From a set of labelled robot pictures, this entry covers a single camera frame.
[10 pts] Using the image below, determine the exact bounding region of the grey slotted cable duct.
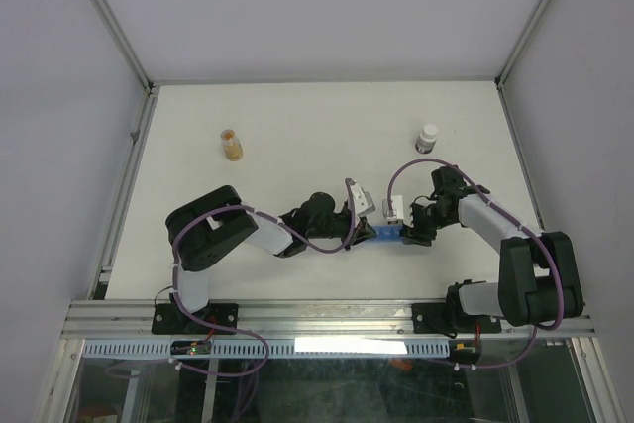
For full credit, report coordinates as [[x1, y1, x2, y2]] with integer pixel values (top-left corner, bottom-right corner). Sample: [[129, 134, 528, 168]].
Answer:
[[83, 337, 450, 360]]

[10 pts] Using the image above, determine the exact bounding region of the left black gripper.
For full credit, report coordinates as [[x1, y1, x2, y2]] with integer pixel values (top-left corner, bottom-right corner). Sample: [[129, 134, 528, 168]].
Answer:
[[307, 209, 377, 252]]

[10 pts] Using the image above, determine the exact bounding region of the blue weekly pill organizer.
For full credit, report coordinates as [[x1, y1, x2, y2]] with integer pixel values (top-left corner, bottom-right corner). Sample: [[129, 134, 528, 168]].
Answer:
[[374, 224, 403, 243]]

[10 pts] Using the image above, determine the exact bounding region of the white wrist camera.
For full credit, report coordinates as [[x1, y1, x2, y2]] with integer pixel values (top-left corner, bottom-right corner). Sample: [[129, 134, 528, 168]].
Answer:
[[382, 195, 404, 225], [345, 178, 375, 218]]

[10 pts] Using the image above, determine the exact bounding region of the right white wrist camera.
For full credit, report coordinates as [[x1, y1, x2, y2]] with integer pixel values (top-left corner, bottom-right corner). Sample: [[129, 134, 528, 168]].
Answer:
[[382, 195, 404, 225]]

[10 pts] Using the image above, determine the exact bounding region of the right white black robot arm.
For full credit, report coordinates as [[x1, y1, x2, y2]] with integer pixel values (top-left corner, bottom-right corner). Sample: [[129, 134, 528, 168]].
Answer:
[[400, 165, 584, 337]]

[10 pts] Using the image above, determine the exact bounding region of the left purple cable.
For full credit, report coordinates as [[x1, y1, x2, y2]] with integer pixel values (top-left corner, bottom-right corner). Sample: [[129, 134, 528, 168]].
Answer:
[[170, 176, 368, 330]]

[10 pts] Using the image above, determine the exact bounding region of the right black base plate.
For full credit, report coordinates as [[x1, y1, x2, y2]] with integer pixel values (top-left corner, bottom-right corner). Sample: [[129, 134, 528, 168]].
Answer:
[[411, 302, 501, 338]]

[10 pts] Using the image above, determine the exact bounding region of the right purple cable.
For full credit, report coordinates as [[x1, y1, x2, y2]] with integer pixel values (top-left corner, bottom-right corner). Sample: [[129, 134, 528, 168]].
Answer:
[[386, 158, 569, 372]]

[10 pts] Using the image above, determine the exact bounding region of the purple cable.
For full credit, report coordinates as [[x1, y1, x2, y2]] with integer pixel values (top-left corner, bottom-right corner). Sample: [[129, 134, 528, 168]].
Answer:
[[386, 158, 569, 372], [170, 176, 368, 330]]

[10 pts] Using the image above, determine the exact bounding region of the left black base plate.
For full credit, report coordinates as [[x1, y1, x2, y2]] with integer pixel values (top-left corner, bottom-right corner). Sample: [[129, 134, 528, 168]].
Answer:
[[151, 302, 239, 336]]

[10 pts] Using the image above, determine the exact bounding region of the clear capsule bottle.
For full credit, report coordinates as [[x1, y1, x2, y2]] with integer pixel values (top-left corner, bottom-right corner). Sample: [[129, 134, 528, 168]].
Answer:
[[220, 129, 244, 161]]

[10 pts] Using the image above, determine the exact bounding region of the left aluminium frame post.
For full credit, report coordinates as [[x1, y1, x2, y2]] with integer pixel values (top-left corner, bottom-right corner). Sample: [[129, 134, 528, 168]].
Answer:
[[61, 0, 155, 92]]

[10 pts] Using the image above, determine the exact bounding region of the aluminium mounting rail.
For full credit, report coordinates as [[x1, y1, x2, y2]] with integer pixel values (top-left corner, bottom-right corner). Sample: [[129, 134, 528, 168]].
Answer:
[[61, 297, 593, 340]]

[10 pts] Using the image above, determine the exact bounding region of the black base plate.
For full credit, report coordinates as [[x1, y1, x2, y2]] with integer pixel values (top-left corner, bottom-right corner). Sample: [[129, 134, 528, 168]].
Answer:
[[151, 302, 239, 336], [411, 302, 501, 338]]

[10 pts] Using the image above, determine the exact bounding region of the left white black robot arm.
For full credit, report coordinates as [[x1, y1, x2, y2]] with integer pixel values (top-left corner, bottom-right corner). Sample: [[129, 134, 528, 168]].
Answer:
[[165, 178, 377, 333]]

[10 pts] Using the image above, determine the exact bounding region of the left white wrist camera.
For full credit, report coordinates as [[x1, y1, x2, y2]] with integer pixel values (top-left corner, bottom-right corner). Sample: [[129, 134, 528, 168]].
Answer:
[[345, 178, 375, 218]]

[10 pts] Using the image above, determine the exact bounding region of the right aluminium frame post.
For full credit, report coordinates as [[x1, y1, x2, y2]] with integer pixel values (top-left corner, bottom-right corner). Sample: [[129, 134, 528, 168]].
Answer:
[[494, 0, 583, 87]]

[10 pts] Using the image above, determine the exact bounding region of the aluminium frame post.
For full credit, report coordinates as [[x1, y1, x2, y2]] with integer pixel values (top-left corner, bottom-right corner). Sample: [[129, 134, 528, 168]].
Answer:
[[494, 0, 583, 87], [61, 0, 155, 92]]

